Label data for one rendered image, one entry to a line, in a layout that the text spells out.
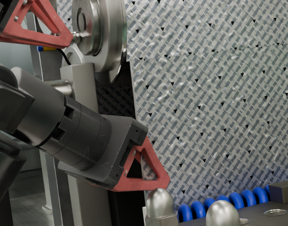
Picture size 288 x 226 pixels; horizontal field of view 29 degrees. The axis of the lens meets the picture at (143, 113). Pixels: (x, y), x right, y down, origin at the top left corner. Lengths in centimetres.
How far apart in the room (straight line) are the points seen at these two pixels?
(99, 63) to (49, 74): 33
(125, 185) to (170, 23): 18
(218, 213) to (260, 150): 23
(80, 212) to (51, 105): 19
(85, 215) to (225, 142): 18
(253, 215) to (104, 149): 16
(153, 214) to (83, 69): 21
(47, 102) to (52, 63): 46
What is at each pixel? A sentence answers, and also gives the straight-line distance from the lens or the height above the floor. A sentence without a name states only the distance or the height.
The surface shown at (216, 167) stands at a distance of 63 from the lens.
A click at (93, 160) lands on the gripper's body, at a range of 53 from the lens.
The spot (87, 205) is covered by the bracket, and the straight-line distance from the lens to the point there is 66.
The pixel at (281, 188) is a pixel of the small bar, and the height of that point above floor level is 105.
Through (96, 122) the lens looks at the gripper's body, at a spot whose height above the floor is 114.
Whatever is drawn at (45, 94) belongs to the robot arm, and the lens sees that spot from 50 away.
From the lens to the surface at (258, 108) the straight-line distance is 66.
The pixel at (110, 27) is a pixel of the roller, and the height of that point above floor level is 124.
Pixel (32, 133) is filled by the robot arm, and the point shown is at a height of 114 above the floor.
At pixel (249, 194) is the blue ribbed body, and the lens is 63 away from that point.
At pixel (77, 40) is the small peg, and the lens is 65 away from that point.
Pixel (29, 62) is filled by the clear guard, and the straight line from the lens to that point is 162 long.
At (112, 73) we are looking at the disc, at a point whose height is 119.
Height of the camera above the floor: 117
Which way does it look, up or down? 3 degrees down
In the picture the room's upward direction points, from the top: 7 degrees counter-clockwise
